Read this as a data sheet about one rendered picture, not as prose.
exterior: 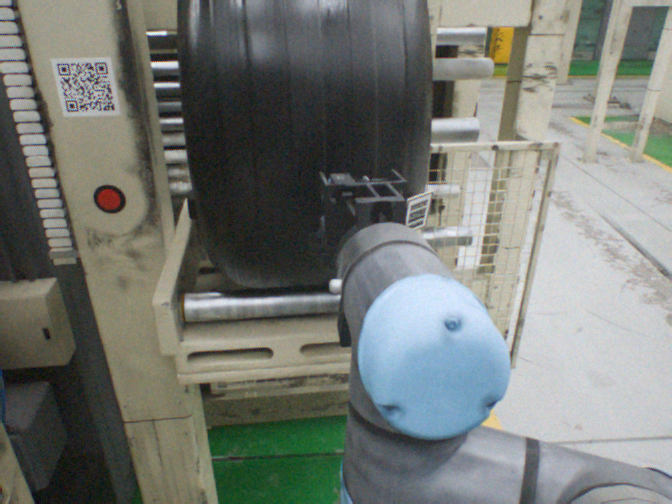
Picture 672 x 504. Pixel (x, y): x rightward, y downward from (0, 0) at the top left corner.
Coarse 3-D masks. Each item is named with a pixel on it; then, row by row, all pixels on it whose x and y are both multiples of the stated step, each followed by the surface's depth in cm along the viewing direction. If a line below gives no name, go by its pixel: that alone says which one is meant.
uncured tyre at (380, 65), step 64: (192, 0) 55; (256, 0) 53; (320, 0) 54; (384, 0) 55; (192, 64) 55; (256, 64) 53; (320, 64) 54; (384, 64) 55; (192, 128) 57; (256, 128) 55; (320, 128) 56; (384, 128) 56; (256, 192) 58; (256, 256) 65
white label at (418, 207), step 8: (424, 192) 63; (432, 192) 63; (408, 200) 62; (416, 200) 63; (424, 200) 64; (408, 208) 63; (416, 208) 64; (424, 208) 65; (408, 216) 64; (416, 216) 65; (424, 216) 66; (408, 224) 65; (416, 224) 66; (424, 224) 67
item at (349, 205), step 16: (320, 176) 47; (336, 176) 48; (400, 176) 46; (320, 192) 48; (336, 192) 45; (352, 192) 45; (368, 192) 43; (384, 192) 44; (400, 192) 46; (336, 208) 44; (352, 208) 42; (368, 208) 39; (384, 208) 39; (400, 208) 39; (336, 224) 45; (352, 224) 41; (368, 224) 39; (336, 240) 45; (336, 256) 39
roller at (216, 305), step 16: (272, 288) 80; (288, 288) 80; (304, 288) 80; (320, 288) 81; (192, 304) 78; (208, 304) 78; (224, 304) 78; (240, 304) 78; (256, 304) 79; (272, 304) 79; (288, 304) 79; (304, 304) 79; (320, 304) 80; (336, 304) 80; (192, 320) 79; (208, 320) 79
